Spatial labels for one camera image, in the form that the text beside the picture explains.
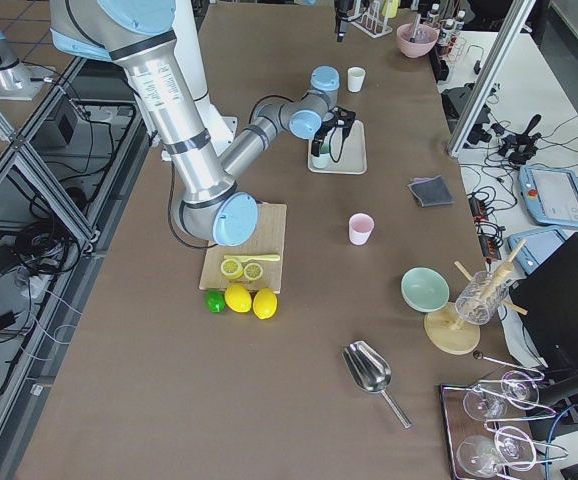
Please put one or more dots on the wine glass near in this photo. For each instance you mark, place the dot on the wine glass near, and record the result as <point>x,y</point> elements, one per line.
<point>509,450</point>

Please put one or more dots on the whole lemon outer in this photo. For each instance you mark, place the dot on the whole lemon outer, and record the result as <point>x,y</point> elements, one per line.
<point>265,304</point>

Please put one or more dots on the cream white cup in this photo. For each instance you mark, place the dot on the cream white cup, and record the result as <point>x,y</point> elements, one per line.
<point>355,79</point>

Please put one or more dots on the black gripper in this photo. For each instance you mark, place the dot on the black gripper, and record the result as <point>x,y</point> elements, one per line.
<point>323,131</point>
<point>341,21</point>

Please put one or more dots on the pink cup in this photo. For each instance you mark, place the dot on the pink cup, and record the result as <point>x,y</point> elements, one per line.
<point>360,227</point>

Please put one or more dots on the metal scoop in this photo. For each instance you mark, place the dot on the metal scoop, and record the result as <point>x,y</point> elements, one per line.
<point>372,373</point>

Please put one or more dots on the lemon slice lower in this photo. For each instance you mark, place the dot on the lemon slice lower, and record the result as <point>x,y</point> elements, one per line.
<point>253,271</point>

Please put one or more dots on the teach pendant tablet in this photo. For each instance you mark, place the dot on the teach pendant tablet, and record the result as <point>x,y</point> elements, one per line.
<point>550,195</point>

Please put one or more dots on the wooden cup stand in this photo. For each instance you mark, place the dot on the wooden cup stand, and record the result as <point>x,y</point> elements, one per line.
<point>455,328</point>

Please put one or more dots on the pink ice bowl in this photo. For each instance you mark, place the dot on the pink ice bowl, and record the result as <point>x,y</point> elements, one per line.
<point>419,45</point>

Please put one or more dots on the whole lemon near lime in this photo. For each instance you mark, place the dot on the whole lemon near lime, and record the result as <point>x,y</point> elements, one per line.
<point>238,298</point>

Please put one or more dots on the bamboo cutting board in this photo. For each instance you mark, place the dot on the bamboo cutting board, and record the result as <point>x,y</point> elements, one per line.
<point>268,238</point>

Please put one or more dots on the lemon slice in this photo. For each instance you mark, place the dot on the lemon slice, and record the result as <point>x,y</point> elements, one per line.
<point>253,271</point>
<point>231,269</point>

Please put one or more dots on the green cup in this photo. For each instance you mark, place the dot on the green cup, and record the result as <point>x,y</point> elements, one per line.
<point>321,161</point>

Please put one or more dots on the metal muddler in bowl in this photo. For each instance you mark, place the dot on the metal muddler in bowl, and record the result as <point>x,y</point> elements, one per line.
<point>414,28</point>

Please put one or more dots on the mint green bowl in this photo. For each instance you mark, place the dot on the mint green bowl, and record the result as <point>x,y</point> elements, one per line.
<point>424,289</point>

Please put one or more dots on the wine glass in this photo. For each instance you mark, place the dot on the wine glass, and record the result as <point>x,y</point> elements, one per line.
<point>490,399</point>
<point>509,450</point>

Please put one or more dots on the grey folded cloth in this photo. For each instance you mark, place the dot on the grey folded cloth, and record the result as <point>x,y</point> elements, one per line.
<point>430,191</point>

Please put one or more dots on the glass mug on stand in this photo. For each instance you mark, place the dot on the glass mug on stand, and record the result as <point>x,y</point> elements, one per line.
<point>478,302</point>

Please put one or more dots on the white wire rack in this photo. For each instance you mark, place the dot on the white wire rack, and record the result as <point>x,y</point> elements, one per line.
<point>372,17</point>

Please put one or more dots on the lemon slice upper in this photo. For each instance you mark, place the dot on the lemon slice upper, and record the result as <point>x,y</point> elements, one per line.
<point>231,269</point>

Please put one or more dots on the beige rabbit tray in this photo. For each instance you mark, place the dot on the beige rabbit tray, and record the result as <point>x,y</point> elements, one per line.
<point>348,158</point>

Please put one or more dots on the wine glass far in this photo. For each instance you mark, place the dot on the wine glass far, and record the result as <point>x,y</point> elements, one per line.
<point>490,399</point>

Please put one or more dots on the green lime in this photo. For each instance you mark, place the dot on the green lime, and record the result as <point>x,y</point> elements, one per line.
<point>215,301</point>

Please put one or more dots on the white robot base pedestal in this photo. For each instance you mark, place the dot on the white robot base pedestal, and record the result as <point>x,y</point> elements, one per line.
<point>204,100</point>

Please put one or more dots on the yellow plastic knife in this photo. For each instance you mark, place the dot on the yellow plastic knife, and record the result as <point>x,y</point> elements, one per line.
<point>249,258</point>

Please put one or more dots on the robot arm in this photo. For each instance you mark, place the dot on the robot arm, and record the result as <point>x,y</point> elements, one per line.
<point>139,37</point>

